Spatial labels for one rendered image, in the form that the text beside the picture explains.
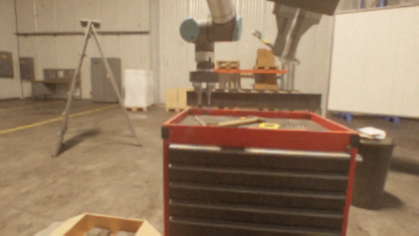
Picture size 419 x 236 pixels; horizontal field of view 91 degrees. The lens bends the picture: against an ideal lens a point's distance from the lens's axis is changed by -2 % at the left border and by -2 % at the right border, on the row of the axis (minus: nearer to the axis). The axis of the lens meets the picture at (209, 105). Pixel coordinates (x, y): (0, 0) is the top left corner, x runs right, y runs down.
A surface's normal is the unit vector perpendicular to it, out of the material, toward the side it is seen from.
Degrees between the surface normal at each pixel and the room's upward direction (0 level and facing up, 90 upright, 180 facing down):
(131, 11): 90
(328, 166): 90
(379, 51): 90
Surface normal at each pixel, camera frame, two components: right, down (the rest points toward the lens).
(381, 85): -0.51, 0.10
